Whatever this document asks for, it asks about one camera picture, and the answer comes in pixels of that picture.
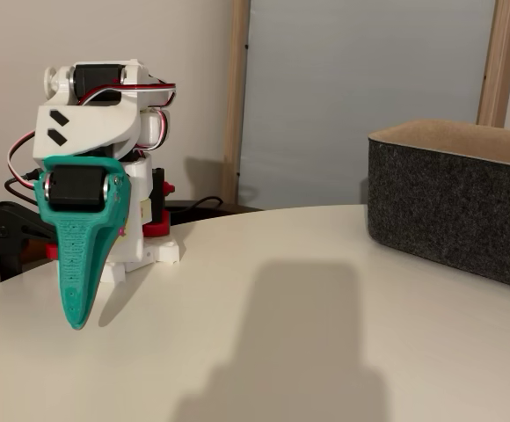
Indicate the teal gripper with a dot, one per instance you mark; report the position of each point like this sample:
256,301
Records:
77,186

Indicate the black clamp with red pad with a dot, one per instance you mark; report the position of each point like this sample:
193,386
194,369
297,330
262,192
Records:
158,202
9,228

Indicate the light wooden post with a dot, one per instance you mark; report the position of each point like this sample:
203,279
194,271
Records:
499,66
235,110

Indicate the grey felt box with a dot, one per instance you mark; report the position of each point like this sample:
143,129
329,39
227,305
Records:
448,206

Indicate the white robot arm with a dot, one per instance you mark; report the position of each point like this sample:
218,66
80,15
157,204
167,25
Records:
92,123

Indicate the translucent white panel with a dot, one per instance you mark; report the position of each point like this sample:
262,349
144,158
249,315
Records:
360,88

